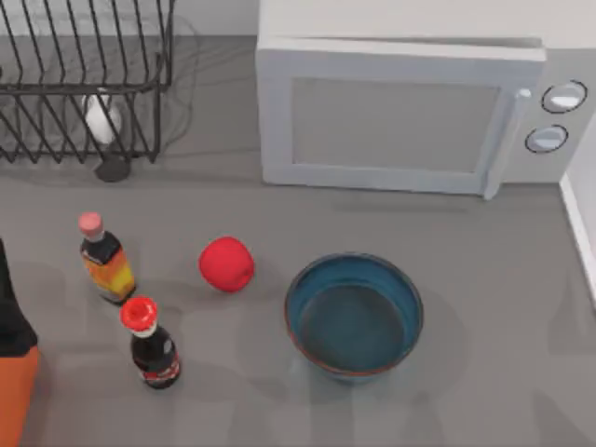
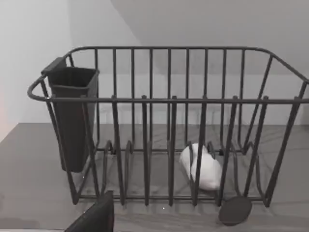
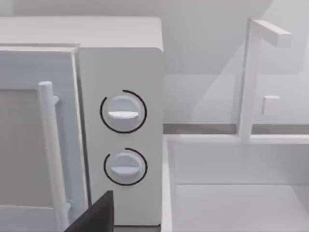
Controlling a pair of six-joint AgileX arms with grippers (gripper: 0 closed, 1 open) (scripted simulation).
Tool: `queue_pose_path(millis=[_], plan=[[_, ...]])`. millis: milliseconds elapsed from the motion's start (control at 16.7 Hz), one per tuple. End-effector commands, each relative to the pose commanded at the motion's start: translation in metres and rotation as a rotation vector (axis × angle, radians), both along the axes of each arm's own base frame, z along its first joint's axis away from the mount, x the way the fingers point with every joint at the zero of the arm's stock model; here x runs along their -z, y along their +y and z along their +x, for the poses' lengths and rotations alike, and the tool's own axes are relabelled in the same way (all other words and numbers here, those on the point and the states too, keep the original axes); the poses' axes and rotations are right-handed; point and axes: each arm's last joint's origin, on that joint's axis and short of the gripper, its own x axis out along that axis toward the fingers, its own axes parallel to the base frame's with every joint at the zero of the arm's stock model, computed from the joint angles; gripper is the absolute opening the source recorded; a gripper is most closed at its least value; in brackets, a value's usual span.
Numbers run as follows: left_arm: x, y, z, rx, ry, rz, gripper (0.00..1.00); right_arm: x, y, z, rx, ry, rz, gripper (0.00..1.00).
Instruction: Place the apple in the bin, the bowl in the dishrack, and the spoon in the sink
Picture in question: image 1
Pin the white furniture edge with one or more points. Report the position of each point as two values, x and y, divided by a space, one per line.
582 223

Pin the pale microwave oven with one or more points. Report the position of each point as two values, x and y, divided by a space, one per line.
554 60

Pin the dark bottle with red cap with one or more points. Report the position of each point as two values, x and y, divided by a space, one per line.
156 354

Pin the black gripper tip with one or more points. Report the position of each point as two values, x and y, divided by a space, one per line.
11 321

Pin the large microwave knob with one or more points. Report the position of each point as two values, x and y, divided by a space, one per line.
563 96

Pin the dark bottle with pink cap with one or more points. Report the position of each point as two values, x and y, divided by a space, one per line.
108 265

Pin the red apple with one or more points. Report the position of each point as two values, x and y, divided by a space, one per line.
226 264

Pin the blue bowl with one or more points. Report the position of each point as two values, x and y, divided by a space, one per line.
354 321

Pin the white glass with dark foot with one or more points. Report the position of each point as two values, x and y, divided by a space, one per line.
100 121

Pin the pale microwave door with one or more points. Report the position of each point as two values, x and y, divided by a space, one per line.
279 116

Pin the small microwave knob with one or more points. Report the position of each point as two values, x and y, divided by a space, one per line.
546 139

